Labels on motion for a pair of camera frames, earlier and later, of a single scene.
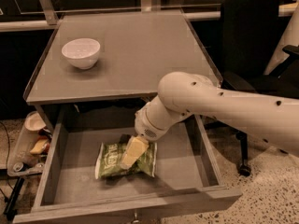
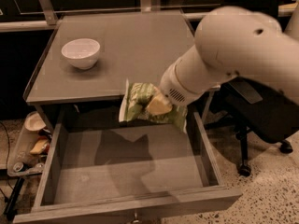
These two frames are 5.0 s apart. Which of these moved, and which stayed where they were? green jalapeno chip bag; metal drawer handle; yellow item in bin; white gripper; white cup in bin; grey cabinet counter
Moved: green jalapeno chip bag; white gripper
Stayed: yellow item in bin; metal drawer handle; white cup in bin; grey cabinet counter
